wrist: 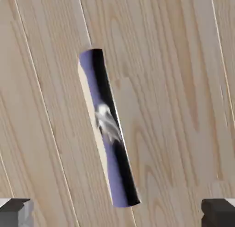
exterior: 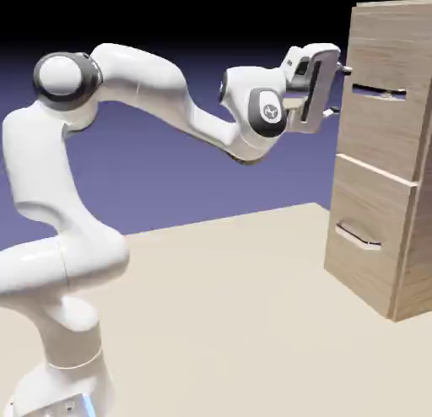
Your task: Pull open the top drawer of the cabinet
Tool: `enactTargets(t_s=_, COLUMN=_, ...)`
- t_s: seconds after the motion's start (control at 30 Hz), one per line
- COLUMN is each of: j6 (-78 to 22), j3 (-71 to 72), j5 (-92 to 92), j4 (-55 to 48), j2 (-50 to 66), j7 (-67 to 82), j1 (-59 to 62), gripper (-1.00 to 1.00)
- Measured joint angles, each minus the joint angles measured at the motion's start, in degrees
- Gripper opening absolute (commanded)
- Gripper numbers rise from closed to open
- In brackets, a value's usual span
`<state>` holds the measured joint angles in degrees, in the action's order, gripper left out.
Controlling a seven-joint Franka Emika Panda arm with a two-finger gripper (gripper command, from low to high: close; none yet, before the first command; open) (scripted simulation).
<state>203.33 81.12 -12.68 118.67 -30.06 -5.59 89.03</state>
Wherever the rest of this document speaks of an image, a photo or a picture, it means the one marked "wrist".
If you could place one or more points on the light wood cabinet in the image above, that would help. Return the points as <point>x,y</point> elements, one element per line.
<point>22,105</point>

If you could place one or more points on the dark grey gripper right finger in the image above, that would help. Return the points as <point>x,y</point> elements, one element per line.
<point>218,215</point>

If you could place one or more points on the light wood drawer front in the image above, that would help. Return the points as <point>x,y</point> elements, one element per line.
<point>170,94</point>

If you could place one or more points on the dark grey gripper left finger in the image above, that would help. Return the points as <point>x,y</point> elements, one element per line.
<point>12,215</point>

